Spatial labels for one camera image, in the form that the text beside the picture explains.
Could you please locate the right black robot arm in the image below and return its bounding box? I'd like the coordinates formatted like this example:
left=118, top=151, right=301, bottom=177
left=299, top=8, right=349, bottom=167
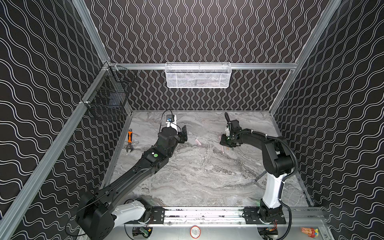
left=220, top=119, right=298, bottom=209

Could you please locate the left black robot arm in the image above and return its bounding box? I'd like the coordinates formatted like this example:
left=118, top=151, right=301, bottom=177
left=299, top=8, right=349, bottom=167
left=75, top=126, right=188, bottom=240

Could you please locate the red white round sticker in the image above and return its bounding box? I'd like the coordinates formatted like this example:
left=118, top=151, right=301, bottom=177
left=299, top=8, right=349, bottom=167
left=190, top=226, right=201, bottom=240

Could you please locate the orange red small object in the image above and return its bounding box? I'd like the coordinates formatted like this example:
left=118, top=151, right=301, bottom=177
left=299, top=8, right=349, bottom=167
left=301, top=227, right=319, bottom=238

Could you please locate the black corrugated cable conduit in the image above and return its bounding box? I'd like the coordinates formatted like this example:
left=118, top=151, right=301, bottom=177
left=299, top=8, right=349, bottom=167
left=224, top=111, right=299, bottom=181

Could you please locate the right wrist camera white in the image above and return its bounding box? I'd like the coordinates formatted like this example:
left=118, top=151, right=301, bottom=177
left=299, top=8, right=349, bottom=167
left=225, top=126, right=231, bottom=137

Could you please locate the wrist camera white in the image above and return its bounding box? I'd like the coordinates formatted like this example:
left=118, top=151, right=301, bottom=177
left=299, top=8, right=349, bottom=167
left=166, top=114, right=178, bottom=131
left=225, top=126, right=231, bottom=137

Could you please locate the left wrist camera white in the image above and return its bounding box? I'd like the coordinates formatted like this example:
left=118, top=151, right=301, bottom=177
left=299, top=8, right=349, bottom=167
left=166, top=114, right=178, bottom=131

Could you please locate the orange handled adjustable wrench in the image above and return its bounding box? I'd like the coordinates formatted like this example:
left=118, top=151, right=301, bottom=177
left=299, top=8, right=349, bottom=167
left=126, top=129, right=134, bottom=153

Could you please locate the white mesh wire basket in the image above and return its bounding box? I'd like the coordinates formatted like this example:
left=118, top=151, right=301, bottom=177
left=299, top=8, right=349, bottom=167
left=165, top=62, right=232, bottom=89

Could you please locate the black wire basket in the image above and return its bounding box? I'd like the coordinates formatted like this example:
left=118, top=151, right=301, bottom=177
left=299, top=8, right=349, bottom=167
left=85, top=66, right=138, bottom=122

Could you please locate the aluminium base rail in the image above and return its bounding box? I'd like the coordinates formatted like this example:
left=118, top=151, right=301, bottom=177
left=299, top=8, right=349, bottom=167
left=112, top=204, right=323, bottom=227

